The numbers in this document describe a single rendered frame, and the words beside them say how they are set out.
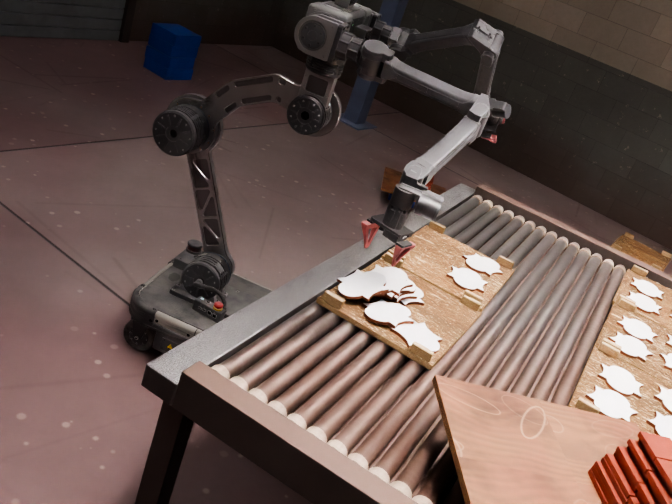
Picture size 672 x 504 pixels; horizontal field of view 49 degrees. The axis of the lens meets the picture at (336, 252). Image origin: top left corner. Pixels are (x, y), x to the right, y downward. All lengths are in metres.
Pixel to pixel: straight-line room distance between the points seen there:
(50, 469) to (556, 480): 1.65
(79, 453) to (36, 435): 0.16
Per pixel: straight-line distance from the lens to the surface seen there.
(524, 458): 1.52
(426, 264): 2.34
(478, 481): 1.40
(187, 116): 2.84
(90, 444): 2.70
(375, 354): 1.83
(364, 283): 1.98
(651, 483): 1.48
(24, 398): 2.84
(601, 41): 7.30
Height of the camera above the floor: 1.87
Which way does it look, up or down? 25 degrees down
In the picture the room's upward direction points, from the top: 20 degrees clockwise
